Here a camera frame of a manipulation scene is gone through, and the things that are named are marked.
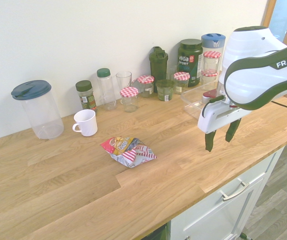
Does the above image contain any red and white wrist mount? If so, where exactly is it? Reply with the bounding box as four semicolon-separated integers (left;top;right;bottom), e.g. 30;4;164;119
201;89;225;105

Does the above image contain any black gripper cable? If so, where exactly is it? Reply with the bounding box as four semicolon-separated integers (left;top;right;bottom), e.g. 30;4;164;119
201;96;226;118

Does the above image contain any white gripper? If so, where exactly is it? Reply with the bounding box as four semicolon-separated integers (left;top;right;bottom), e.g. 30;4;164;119
197;99;252;153

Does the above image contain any large clear dark-blue-lidded canister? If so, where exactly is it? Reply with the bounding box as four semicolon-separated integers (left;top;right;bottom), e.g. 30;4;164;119
10;79;65;140

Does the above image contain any dark-lidded spice jar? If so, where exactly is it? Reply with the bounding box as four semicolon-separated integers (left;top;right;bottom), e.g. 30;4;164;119
75;79;98;114

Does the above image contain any clear bottle with green cap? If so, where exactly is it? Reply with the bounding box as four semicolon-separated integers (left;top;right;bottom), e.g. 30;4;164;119
96;67;117;111

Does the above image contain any dark green shaker bottle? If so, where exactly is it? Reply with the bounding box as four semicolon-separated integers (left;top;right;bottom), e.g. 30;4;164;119
148;46;169;94

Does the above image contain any metal drawer handle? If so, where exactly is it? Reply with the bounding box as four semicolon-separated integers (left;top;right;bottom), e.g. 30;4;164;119
219;181;250;202

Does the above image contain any white drawer with metal handle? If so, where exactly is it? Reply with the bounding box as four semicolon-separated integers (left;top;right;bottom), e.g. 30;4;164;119
169;146;286;240

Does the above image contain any white ceramic mug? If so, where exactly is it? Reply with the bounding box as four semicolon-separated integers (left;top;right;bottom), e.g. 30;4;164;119
72;109;99;137

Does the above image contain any dark green bin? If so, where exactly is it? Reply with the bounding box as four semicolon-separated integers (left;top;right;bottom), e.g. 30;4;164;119
143;222;169;240

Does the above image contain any tall clear light-blue-lidded canister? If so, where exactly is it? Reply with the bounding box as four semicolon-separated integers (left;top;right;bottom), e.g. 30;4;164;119
200;33;227;75

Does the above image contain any small green glass jar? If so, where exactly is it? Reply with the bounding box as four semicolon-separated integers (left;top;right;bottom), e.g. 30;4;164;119
155;79;175;102

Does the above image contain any clear drinking glass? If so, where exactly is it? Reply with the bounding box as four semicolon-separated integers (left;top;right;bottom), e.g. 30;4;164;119
115;71;133;93

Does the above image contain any dark Vega Sport protein tub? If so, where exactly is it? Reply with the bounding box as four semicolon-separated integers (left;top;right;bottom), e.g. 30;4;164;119
177;38;204;88

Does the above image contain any clear plastic rectangular container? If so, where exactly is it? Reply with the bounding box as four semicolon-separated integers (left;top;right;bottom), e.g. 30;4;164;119
179;81;224;120

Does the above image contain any glass jar red checkered lid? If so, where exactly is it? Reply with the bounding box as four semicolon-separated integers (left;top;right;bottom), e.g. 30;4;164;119
202;50;222;73
119;87;139;113
172;71;191;95
200;69;219;91
136;75;155;99

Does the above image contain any crumpled BBQ chip bag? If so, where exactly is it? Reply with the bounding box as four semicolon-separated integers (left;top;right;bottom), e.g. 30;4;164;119
99;136;158;170

